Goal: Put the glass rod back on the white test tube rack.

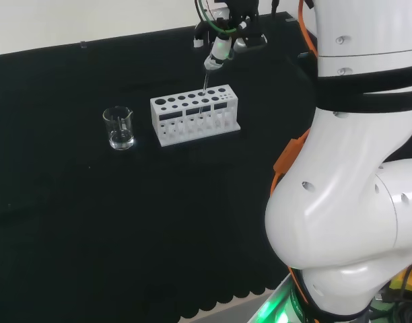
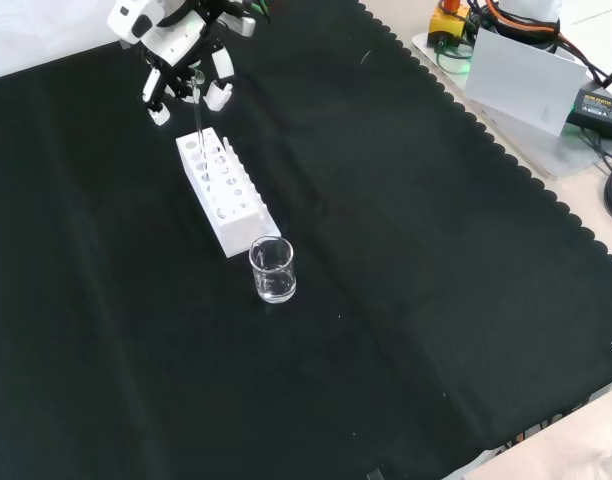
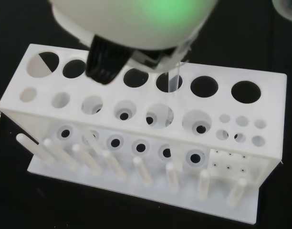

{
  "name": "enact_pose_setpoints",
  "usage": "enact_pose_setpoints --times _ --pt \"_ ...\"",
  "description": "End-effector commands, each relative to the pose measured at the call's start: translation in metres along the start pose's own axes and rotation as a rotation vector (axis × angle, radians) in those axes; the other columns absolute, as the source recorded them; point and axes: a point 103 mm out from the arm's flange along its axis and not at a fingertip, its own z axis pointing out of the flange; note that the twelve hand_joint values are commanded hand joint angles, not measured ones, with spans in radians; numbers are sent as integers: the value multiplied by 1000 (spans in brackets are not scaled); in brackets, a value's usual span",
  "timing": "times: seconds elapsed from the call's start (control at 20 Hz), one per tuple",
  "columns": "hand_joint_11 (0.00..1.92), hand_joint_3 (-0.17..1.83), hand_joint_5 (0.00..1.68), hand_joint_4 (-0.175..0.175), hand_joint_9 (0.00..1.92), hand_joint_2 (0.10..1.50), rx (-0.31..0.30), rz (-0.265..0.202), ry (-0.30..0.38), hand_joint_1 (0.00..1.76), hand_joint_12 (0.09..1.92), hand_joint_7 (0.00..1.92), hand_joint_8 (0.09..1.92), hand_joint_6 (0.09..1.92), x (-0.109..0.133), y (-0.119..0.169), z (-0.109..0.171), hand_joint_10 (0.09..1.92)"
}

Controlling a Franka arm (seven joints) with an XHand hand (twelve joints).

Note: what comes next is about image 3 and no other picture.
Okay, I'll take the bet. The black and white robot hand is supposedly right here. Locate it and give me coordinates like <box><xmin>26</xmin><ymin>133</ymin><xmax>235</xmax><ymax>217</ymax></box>
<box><xmin>47</xmin><ymin>0</ymin><xmax>219</xmax><ymax>85</ymax></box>

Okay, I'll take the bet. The white test tube rack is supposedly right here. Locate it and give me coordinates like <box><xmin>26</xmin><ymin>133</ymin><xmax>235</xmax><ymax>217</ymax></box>
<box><xmin>0</xmin><ymin>43</ymin><xmax>287</xmax><ymax>226</ymax></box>

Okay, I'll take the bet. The black bench cloth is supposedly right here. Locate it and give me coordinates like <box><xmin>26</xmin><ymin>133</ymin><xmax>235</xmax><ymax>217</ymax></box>
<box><xmin>0</xmin><ymin>0</ymin><xmax>292</xmax><ymax>229</ymax></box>

